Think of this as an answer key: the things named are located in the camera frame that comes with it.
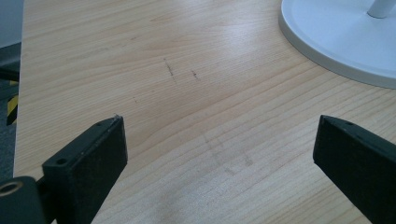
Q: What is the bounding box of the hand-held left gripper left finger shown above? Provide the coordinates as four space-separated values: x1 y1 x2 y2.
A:
41 115 129 224

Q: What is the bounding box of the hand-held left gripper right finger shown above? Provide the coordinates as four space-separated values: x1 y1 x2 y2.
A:
312 114 396 224

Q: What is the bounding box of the yellow black striped floor tape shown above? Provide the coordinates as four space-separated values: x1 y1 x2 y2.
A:
6 81 20 127

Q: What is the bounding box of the white round lamp base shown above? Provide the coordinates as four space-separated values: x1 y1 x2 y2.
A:
278 0 396 90

